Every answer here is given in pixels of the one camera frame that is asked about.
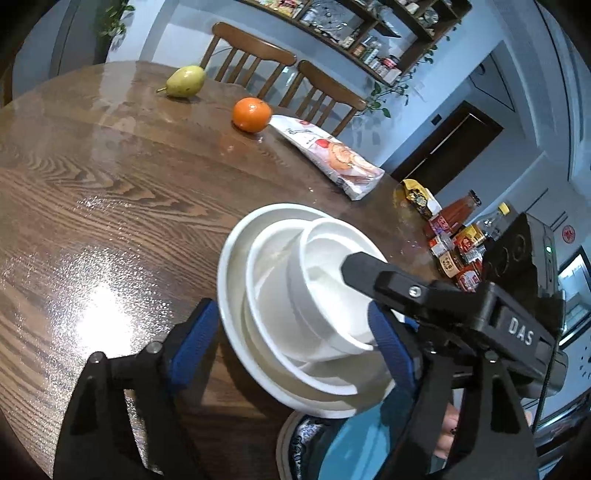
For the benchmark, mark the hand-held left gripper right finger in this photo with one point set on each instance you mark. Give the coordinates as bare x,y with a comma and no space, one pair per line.
390,350

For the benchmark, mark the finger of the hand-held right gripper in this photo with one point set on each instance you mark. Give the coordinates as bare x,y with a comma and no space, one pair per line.
397,286

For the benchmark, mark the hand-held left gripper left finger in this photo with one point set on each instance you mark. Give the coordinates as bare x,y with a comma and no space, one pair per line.
194,346

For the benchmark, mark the cream flared bowl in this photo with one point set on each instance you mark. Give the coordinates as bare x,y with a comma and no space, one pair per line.
231,286

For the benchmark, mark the white straight-sided bowl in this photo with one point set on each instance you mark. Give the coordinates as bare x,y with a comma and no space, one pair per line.
323,249

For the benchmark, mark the teal square plate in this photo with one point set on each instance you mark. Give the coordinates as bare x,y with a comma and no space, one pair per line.
355,443

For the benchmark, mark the white round bowl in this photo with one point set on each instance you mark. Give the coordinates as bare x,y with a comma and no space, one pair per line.
268,277

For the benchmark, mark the person's right hand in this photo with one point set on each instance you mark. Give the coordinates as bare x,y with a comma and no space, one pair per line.
448,438

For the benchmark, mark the red lid sauce jar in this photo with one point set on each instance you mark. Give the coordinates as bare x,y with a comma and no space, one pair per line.
470,279

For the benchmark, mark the yellow cap vinegar bottle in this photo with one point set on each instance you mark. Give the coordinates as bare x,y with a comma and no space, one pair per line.
480,233

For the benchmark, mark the yellow snack packet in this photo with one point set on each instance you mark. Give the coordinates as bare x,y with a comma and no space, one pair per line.
420,198

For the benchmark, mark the red sauce bottle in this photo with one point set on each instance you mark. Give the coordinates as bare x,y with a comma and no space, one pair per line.
455,214

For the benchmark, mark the white snack bag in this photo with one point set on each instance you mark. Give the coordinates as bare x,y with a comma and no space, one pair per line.
332,157

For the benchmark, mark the dark wooden door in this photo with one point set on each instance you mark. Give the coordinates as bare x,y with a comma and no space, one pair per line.
443,147

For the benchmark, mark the trailing green plant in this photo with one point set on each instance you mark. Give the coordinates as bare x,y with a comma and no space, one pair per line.
392,92
113,23

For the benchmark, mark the wooden chair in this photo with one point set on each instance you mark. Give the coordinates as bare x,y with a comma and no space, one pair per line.
328,85
254,44

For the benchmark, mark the orange tangerine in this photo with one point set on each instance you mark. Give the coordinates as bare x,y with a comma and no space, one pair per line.
251,115

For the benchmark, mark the green pear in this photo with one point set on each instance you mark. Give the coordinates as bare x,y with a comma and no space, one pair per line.
184,82

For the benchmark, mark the grey refrigerator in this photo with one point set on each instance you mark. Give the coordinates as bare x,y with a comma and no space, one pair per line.
76,32

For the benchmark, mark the wooden wall shelf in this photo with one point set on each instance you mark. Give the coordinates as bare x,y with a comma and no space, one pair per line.
401,32

